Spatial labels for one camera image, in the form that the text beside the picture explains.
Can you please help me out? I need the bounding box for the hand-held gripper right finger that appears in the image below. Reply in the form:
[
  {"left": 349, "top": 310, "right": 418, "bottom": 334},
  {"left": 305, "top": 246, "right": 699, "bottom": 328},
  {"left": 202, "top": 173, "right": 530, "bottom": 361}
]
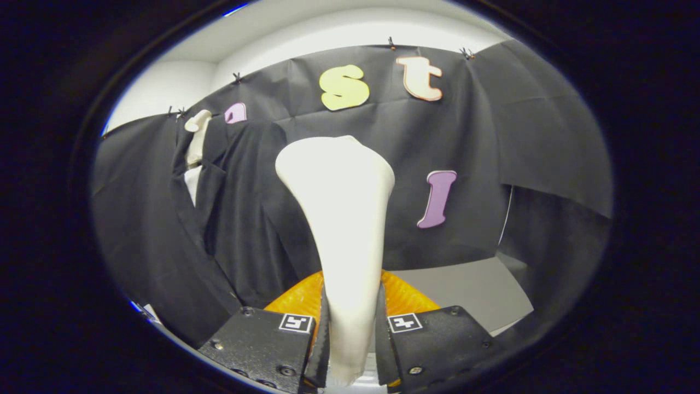
[{"left": 375, "top": 270, "right": 506, "bottom": 392}]

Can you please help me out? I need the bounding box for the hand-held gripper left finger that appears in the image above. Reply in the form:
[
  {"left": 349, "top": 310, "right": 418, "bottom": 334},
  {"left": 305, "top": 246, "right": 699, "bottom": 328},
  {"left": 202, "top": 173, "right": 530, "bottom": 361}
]
[{"left": 198, "top": 271, "right": 331, "bottom": 394}]

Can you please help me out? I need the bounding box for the black suit jacket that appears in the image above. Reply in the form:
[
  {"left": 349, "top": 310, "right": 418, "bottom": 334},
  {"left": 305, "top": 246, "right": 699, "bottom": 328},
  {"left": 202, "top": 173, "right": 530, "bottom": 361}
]
[{"left": 172, "top": 115, "right": 324, "bottom": 310}]

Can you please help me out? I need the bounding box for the white garment steamer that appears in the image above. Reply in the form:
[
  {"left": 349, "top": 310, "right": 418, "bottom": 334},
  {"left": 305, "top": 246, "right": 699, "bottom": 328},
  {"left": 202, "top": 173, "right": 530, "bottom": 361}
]
[{"left": 275, "top": 135, "right": 395, "bottom": 387}]

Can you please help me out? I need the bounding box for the grey cabinet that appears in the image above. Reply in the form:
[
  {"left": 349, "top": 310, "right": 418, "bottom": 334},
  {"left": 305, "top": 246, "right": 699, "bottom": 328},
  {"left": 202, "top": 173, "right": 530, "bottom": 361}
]
[{"left": 389, "top": 257, "right": 534, "bottom": 337}]

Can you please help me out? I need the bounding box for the black backdrop cloth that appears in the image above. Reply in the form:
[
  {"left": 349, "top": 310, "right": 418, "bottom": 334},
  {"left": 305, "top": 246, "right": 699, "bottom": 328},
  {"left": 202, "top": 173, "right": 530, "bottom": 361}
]
[{"left": 92, "top": 39, "right": 614, "bottom": 351}]

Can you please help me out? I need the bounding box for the white wall cable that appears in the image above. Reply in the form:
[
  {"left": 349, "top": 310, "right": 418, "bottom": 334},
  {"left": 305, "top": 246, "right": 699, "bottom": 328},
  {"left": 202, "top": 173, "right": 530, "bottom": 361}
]
[{"left": 497, "top": 185, "right": 516, "bottom": 248}]

